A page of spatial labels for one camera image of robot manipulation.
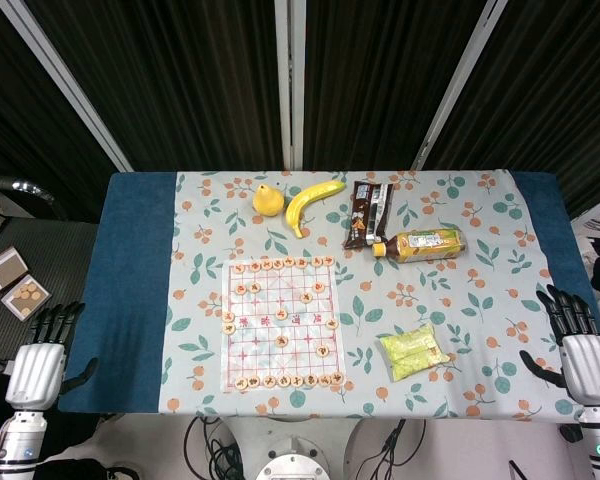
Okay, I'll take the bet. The floral patterned tablecloth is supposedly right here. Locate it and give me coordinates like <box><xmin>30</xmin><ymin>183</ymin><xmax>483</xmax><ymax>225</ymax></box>
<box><xmin>158</xmin><ymin>168</ymin><xmax>600</xmax><ymax>425</ymax></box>

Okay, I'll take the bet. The white cardboard box lid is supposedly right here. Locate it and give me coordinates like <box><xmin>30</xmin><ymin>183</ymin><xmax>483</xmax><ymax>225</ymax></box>
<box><xmin>0</xmin><ymin>245</ymin><xmax>29</xmax><ymax>293</ymax></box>

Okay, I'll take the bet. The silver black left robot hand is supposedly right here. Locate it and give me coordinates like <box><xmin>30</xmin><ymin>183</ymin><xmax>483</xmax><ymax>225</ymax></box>
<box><xmin>4</xmin><ymin>301</ymin><xmax>100</xmax><ymax>410</ymax></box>

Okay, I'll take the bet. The yellow toy banana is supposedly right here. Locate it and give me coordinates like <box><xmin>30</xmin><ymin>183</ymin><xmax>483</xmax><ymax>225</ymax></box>
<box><xmin>285</xmin><ymin>179</ymin><xmax>348</xmax><ymax>240</ymax></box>

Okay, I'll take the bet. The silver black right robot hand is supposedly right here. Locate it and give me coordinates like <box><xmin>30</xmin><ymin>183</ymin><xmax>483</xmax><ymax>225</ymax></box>
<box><xmin>518</xmin><ymin>283</ymin><xmax>600</xmax><ymax>409</ymax></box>

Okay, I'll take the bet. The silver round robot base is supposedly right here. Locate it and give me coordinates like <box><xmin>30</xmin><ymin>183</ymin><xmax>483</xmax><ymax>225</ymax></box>
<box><xmin>254</xmin><ymin>437</ymin><xmax>331</xmax><ymax>480</ymax></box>

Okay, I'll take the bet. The white red chess board sheet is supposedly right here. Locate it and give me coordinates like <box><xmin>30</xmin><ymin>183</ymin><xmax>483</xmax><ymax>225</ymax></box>
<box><xmin>221</xmin><ymin>258</ymin><xmax>349</xmax><ymax>394</ymax></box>

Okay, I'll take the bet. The yellow toy pear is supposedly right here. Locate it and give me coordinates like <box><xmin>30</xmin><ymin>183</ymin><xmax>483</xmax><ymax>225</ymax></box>
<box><xmin>252</xmin><ymin>183</ymin><xmax>285</xmax><ymax>217</ymax></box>

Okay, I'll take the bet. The green tissue pack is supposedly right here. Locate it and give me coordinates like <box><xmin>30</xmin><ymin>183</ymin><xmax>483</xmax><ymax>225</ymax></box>
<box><xmin>378</xmin><ymin>322</ymin><xmax>452</xmax><ymax>384</ymax></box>

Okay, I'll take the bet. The black floor cable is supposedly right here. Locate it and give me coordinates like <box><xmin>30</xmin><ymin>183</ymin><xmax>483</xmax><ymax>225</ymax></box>
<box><xmin>183</xmin><ymin>414</ymin><xmax>254</xmax><ymax>480</ymax></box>
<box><xmin>364</xmin><ymin>417</ymin><xmax>429</xmax><ymax>480</ymax></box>

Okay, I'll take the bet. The white aluminium frame post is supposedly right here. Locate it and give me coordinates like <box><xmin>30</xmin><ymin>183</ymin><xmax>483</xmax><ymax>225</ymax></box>
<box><xmin>273</xmin><ymin>0</ymin><xmax>294</xmax><ymax>170</ymax></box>
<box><xmin>0</xmin><ymin>0</ymin><xmax>134</xmax><ymax>173</ymax></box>
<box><xmin>290</xmin><ymin>0</ymin><xmax>307</xmax><ymax>170</ymax></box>
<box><xmin>410</xmin><ymin>0</ymin><xmax>510</xmax><ymax>171</ymax></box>

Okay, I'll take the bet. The blue table cover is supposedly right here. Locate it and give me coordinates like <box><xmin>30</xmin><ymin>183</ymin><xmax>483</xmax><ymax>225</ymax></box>
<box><xmin>56</xmin><ymin>169</ymin><xmax>600</xmax><ymax>426</ymax></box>

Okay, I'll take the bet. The box of wooden pieces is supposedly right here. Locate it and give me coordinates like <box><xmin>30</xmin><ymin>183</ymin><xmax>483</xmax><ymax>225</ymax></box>
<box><xmin>0</xmin><ymin>273</ymin><xmax>53</xmax><ymax>322</ymax></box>

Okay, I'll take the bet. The brown snack packet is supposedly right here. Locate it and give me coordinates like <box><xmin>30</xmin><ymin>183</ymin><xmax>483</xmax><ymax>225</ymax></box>
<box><xmin>342</xmin><ymin>180</ymin><xmax>395</xmax><ymax>250</ymax></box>

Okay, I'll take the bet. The yellow tea bottle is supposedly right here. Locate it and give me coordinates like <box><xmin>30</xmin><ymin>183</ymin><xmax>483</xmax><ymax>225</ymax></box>
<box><xmin>371</xmin><ymin>227</ymin><xmax>469</xmax><ymax>265</ymax></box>

